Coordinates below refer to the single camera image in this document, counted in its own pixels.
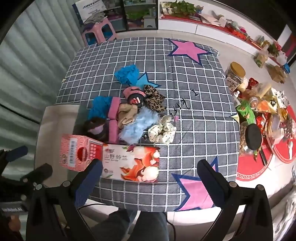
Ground floral tissue box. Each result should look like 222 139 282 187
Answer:
100 144 161 183

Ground person's legs in jeans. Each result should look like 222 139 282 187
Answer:
90 209 170 241

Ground grey grid star blanket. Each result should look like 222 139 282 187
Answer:
55 37 241 212

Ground red round plate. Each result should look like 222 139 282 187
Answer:
268 104 296 164

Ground pink plastic stool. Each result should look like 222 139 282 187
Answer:
81 18 117 47

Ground white polka dot scrunchie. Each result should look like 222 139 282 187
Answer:
147 115 177 145

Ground beige cloth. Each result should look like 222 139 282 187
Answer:
117 103 139 128

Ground leopard print scrunchie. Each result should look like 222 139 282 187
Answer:
143 85 166 113

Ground blue cloth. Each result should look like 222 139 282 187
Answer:
88 96 114 120

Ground storage shelf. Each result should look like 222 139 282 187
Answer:
102 0 159 33

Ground green snack packet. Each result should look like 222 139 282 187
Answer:
235 103 256 124

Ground cardboard boxes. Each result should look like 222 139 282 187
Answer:
267 65 289 84

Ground pink and black knit hat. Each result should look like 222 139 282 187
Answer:
122 86 146 107

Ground small white stool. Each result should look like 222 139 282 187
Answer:
142 16 155 29

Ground pink tissue box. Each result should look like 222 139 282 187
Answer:
60 134 104 172

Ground pale green curtain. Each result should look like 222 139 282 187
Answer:
0 0 93 176

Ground pink cloth back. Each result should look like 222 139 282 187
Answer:
107 97 121 120

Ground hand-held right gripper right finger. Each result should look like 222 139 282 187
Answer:
197 159 274 241

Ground white printed bag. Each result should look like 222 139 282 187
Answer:
72 0 108 25

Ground person's left hand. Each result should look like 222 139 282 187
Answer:
5 215 22 234

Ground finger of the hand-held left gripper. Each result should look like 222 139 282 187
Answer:
5 146 28 163
20 163 53 184

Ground red and white counter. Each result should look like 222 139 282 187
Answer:
158 13 289 67

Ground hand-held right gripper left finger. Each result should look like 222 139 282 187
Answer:
25 160 103 241

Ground red round mat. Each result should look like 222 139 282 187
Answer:
236 139 275 186

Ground brown and purple knit hat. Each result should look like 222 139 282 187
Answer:
83 117 109 142

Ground light blue fluffy scrunchie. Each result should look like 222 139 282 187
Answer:
119 106 160 143

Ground pile of snack packets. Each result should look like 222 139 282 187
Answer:
236 77 292 144

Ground gold lid jar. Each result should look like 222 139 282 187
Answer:
225 61 246 92

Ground green potted plant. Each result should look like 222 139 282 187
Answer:
162 0 204 18

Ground black lid jar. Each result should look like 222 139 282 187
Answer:
239 122 263 154

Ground pink sponge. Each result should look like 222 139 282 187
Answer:
108 119 121 144

